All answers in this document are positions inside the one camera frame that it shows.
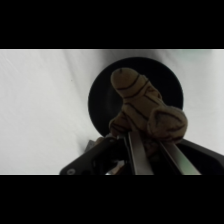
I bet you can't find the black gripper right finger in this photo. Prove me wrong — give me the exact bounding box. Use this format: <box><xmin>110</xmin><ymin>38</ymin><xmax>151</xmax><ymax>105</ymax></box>
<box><xmin>159</xmin><ymin>140</ymin><xmax>202</xmax><ymax>175</ymax></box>

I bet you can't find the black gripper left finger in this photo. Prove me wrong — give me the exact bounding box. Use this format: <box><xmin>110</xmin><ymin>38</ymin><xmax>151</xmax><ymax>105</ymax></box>
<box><xmin>127</xmin><ymin>130</ymin><xmax>155</xmax><ymax>175</ymax></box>

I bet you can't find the striped tiger plush toy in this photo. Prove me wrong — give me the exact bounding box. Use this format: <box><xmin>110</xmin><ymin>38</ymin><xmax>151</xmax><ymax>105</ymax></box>
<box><xmin>108</xmin><ymin>67</ymin><xmax>189</xmax><ymax>158</ymax></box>

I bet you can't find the black bowl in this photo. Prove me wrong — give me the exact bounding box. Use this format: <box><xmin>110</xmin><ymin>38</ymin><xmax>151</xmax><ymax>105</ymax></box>
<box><xmin>87</xmin><ymin>56</ymin><xmax>185</xmax><ymax>138</ymax></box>

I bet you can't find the grey cube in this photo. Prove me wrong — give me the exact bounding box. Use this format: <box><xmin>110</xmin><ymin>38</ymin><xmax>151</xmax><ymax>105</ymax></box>
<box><xmin>85</xmin><ymin>139</ymin><xmax>97</xmax><ymax>153</ymax></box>

